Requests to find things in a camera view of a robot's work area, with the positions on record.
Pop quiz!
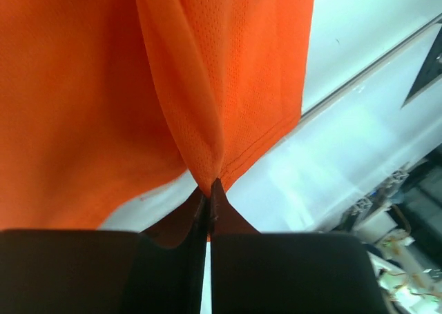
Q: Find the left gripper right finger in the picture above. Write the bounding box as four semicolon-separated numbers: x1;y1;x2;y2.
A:
209;178;259;242

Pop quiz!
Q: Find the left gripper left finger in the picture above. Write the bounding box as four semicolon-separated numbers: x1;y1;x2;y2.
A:
141;188;206;248

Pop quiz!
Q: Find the orange t shirt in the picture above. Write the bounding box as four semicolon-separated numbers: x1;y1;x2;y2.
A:
1;0;314;228

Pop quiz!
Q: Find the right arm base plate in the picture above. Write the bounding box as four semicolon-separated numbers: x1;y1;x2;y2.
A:
402;30;441;107

